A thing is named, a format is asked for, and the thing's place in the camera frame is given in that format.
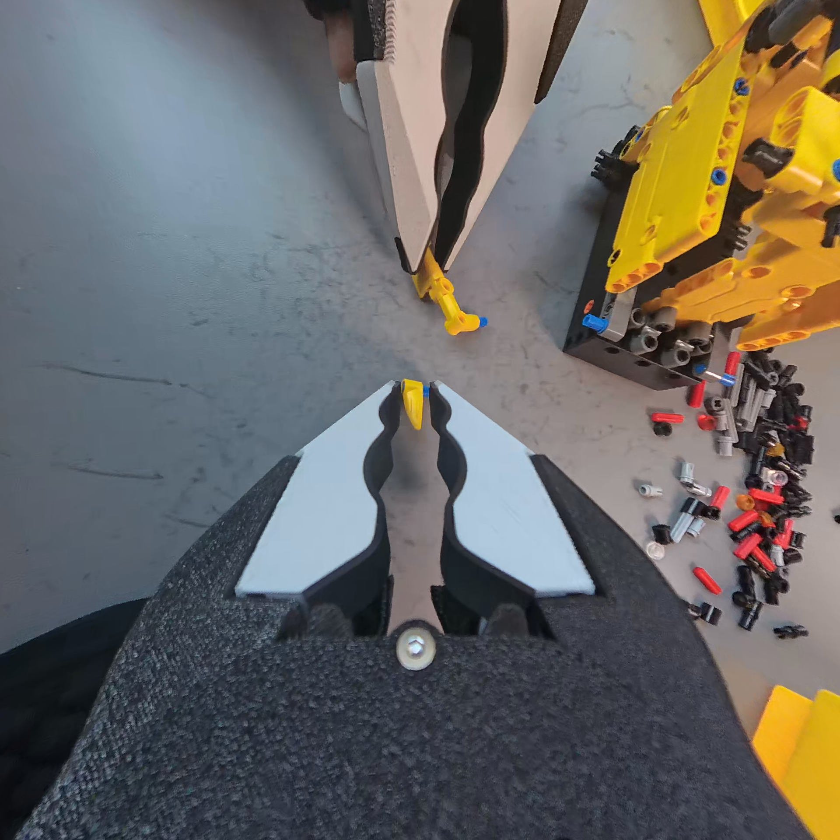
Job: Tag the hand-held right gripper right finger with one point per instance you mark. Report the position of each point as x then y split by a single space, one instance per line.
512 525

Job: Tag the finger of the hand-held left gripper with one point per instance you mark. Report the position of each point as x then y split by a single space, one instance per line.
407 131
518 65

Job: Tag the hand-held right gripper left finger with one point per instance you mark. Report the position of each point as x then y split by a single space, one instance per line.
308 525

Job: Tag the yellow pointed lego tooth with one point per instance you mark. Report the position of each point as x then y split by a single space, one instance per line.
412 403

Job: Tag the yellow thin lego liftarm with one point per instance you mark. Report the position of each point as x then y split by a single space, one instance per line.
445 298

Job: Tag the yellow black lego model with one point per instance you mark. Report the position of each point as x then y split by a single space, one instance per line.
682 177

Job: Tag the pile of small lego pins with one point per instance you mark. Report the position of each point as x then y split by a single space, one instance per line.
747 546

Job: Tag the person's left hand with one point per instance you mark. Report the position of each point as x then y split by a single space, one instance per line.
341 49

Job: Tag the yellow divided storage bin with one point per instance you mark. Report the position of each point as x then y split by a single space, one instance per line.
807 754

